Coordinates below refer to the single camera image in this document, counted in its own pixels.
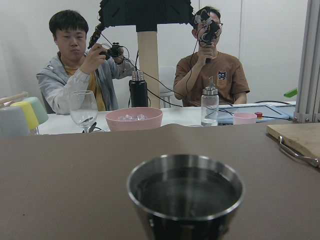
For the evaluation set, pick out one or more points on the steel measuring jigger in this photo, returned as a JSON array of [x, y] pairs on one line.
[[185, 197]]

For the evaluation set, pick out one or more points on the pink plastic cup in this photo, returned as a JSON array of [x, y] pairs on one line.
[[242, 118]]

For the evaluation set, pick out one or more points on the mint green plastic cup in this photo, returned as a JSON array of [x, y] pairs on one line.
[[39, 110]]

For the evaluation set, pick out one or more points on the yellow plastic cup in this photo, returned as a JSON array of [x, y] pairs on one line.
[[29, 114]]

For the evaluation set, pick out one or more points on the grey plastic cup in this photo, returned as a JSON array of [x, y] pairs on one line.
[[13, 122]]

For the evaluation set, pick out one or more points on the wooden cup rack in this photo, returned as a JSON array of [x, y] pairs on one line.
[[5, 101]]

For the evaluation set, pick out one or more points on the pink bowl with ice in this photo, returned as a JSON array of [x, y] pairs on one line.
[[134, 118]]

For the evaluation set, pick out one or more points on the black thermos bottle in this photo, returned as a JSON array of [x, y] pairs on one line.
[[138, 90]]

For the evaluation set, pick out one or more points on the clear pourer bottle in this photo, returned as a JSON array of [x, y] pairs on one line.
[[209, 105]]

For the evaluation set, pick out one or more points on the person in brown shirt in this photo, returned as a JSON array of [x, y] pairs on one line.
[[193, 72]]

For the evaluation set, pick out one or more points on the clear wine glass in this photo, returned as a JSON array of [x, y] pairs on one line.
[[83, 109]]

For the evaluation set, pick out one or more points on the left teleoperation controller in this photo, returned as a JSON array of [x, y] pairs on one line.
[[113, 50]]

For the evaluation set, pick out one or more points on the teleoperation controller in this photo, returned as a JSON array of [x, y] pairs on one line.
[[113, 50], [207, 28]]

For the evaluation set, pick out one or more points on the person in grey jacket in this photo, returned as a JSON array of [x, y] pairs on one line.
[[75, 69]]

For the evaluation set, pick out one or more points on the right teleoperation controller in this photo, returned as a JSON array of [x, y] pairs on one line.
[[207, 28]]

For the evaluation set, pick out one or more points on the blue teach pendant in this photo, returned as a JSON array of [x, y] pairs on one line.
[[269, 112]]

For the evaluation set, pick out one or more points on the bamboo cutting board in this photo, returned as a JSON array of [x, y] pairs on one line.
[[299, 140]]

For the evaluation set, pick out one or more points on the aluminium frame post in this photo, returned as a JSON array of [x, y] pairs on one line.
[[307, 109]]

